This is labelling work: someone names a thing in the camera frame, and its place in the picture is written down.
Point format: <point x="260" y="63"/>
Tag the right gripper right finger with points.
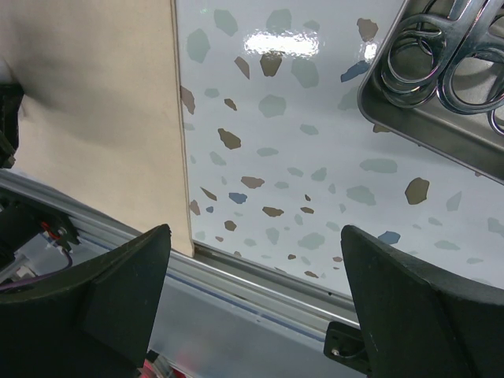
<point x="418" y="320"/>

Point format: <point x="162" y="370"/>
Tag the steel scissors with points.
<point x="420" y="49"/>
<point x="471" y="39"/>

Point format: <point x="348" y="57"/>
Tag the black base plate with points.
<point x="23" y="218"/>
<point x="345" y="345"/>

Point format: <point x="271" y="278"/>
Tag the metal instrument tray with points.
<point x="466" y="139"/>

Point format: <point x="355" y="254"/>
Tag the aluminium rail frame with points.
<point x="221" y="316"/>

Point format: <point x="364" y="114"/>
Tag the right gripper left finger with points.
<point x="94" y="319"/>

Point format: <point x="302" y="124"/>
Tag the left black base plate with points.
<point x="23" y="218"/>

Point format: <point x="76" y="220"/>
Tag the beige cloth mat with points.
<point x="101" y="115"/>

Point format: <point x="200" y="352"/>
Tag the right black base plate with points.
<point x="345" y="345"/>

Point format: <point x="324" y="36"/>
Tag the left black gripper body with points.
<point x="11" y="98"/>

